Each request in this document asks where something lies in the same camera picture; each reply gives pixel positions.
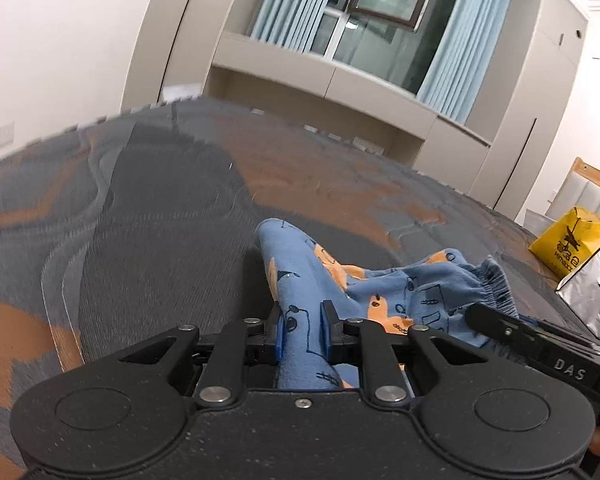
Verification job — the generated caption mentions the beige window bench cabinet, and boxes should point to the beige window bench cabinet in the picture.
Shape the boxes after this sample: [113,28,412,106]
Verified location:
[202,30,492,196]

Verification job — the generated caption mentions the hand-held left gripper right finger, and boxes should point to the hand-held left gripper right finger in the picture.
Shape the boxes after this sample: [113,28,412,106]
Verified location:
[320,300,487,407]

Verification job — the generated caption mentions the window with open sash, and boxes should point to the window with open sash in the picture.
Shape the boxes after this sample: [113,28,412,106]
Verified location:
[310,0,468,96]

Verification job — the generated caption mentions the yellow paper bag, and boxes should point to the yellow paper bag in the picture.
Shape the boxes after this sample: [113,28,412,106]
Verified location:
[528,206,600,281]

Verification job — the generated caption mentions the light blue curtain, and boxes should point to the light blue curtain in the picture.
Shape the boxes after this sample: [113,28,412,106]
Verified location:
[250,0,347,54]
[416,0,514,126]

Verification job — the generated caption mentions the blue orange printed pants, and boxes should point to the blue orange printed pants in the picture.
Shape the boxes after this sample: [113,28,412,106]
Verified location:
[255,217,518,391]

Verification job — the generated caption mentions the tall beige wardrobe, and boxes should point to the tall beige wardrobe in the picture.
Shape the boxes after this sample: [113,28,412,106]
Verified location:
[467,0,589,221]
[122,0,253,113]

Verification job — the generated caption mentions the grey orange patterned mattress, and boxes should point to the grey orange patterned mattress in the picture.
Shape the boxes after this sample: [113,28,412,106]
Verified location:
[0,97,600,480]

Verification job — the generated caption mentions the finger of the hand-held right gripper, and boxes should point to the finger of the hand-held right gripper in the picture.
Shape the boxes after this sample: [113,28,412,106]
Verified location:
[464,302,536,356]

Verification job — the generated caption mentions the wooden padded headboard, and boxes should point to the wooden padded headboard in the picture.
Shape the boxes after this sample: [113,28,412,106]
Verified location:
[550,157,600,226]

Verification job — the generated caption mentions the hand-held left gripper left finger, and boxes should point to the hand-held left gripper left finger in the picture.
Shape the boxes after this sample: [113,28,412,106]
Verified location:
[119,302,286,407]

